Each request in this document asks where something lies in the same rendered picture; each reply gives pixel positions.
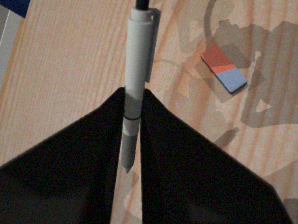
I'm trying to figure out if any red and blue eraser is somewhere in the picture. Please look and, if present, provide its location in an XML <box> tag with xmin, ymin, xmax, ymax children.
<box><xmin>200</xmin><ymin>44</ymin><xmax>248</xmax><ymax>94</ymax></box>

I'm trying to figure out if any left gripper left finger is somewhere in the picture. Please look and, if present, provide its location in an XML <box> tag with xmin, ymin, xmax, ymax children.
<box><xmin>0</xmin><ymin>87</ymin><xmax>125</xmax><ymax>224</ymax></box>

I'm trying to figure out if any grey ballpoint pen barrel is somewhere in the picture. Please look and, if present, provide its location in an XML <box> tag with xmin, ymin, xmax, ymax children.
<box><xmin>121</xmin><ymin>0</ymin><xmax>161</xmax><ymax>174</ymax></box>

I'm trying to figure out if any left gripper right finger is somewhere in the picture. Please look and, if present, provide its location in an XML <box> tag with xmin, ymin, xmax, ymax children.
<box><xmin>140</xmin><ymin>88</ymin><xmax>293</xmax><ymax>224</ymax></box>

